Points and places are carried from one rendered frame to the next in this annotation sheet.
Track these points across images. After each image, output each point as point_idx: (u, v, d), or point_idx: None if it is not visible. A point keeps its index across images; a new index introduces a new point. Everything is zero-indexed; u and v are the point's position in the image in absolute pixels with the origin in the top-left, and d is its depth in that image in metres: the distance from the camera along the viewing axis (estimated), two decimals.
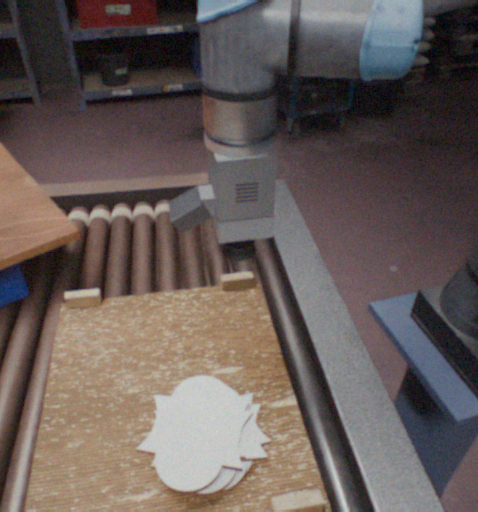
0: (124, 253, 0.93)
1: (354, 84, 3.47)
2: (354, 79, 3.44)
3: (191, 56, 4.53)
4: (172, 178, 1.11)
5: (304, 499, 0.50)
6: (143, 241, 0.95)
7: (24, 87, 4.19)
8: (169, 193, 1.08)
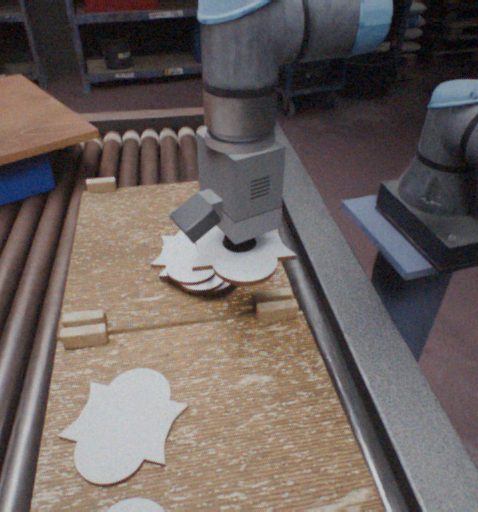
0: (133, 163, 1.09)
1: (347, 65, 3.63)
2: (346, 60, 3.60)
3: (191, 42, 4.69)
4: (175, 110, 1.27)
5: (277, 292, 0.66)
6: (150, 154, 1.11)
7: (30, 71, 4.35)
8: (172, 122, 1.24)
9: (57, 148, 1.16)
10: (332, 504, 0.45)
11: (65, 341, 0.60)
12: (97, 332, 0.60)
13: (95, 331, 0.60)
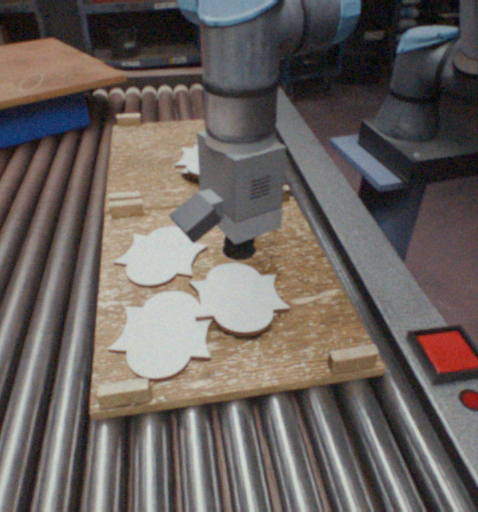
0: (153, 108, 1.28)
1: (343, 52, 3.82)
2: (342, 47, 3.79)
3: (194, 32, 4.88)
4: (186, 70, 1.46)
5: None
6: (166, 103, 1.30)
7: None
8: (184, 79, 1.44)
9: (86, 99, 1.35)
10: (312, 296, 0.64)
11: (112, 210, 0.79)
12: (136, 204, 0.79)
13: (135, 202, 0.79)
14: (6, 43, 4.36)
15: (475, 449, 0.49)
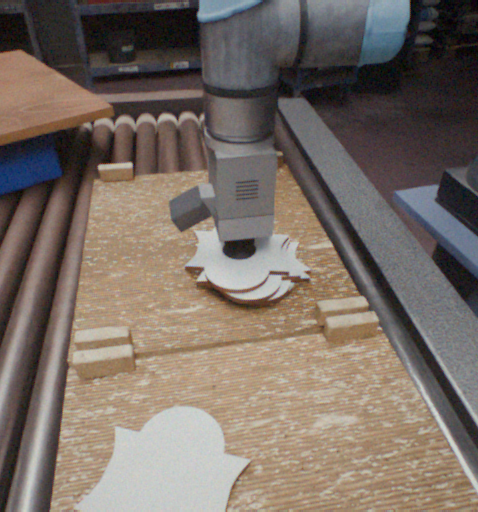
0: (151, 148, 0.94)
1: None
2: None
3: (197, 35, 4.54)
4: (195, 91, 1.12)
5: (349, 302, 0.52)
6: (169, 139, 0.97)
7: None
8: (192, 104, 1.10)
9: (62, 132, 1.01)
10: None
11: (79, 369, 0.45)
12: (121, 357, 0.45)
13: (119, 355, 0.45)
14: None
15: None
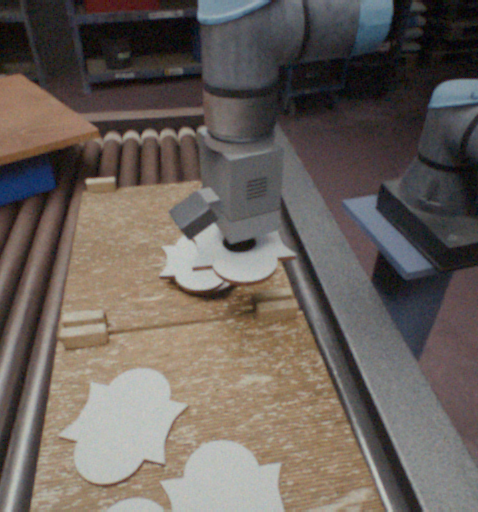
0: (134, 162, 1.09)
1: (347, 65, 3.63)
2: (346, 60, 3.60)
3: (192, 42, 4.69)
4: (175, 110, 1.27)
5: (277, 292, 0.66)
6: (150, 154, 1.11)
7: (30, 71, 4.35)
8: (172, 122, 1.25)
9: None
10: (332, 504, 0.45)
11: (65, 341, 0.60)
12: (97, 332, 0.60)
13: (95, 331, 0.60)
14: None
15: None
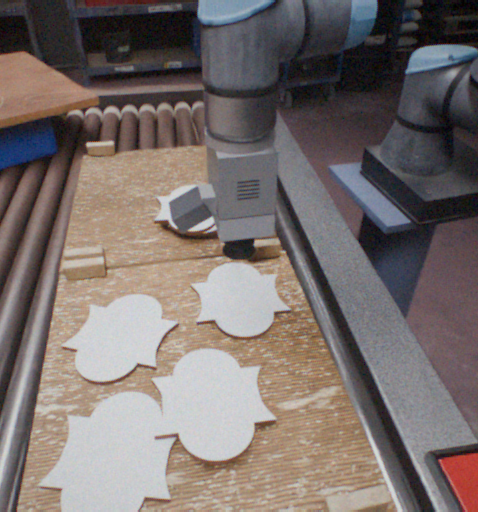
0: (131, 132, 1.15)
1: (343, 57, 3.68)
2: (342, 52, 3.66)
3: (190, 36, 4.75)
4: (171, 86, 1.33)
5: None
6: (147, 125, 1.17)
7: None
8: (169, 97, 1.30)
9: (59, 120, 1.22)
10: (305, 398, 0.51)
11: (67, 272, 0.66)
12: (96, 264, 0.66)
13: (95, 263, 0.66)
14: None
15: None
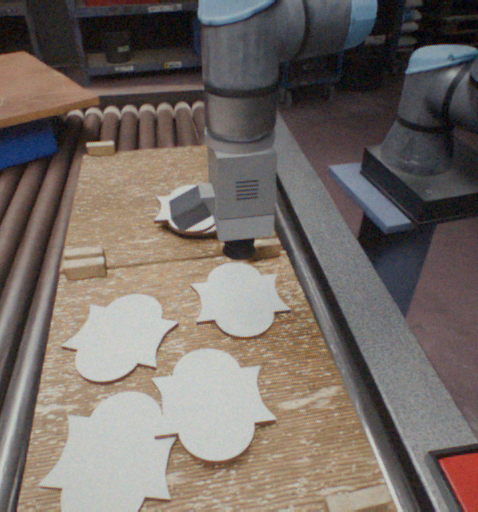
0: (131, 132, 1.15)
1: (343, 57, 3.68)
2: (342, 52, 3.66)
3: (190, 36, 4.75)
4: (171, 86, 1.32)
5: None
6: (147, 125, 1.17)
7: None
8: (169, 97, 1.30)
9: (59, 120, 1.22)
10: (305, 398, 0.51)
11: (67, 272, 0.66)
12: (96, 264, 0.66)
13: (95, 263, 0.66)
14: None
15: None
